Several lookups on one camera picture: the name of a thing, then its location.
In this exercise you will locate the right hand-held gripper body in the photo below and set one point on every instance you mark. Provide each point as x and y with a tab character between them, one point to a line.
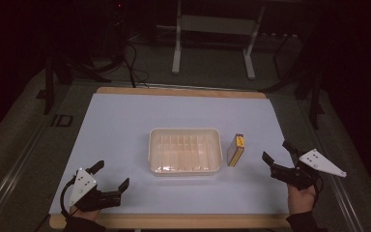
296	174

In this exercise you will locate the black tripod stand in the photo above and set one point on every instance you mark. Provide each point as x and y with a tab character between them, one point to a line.
315	96
50	83

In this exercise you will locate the white metal stand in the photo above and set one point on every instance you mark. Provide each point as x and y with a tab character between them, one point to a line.
219	24

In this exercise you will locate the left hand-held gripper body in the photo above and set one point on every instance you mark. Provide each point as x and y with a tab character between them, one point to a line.
83	185

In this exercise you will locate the dark equipment tower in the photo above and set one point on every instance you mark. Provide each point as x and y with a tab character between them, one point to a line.
117	29

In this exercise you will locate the black rectangular bracket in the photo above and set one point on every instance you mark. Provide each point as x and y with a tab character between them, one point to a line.
62	120

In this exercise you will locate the person's left hand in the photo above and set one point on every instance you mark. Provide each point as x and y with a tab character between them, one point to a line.
83	214

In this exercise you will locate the white plastic tray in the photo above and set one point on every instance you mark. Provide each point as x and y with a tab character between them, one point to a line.
185	151

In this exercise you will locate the yellow box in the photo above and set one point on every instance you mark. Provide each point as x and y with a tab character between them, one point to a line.
235	153

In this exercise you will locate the light blue table sheet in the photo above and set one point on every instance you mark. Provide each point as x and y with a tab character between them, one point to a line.
122	129

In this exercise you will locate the person's right hand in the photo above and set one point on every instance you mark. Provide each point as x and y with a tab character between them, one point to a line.
301	199

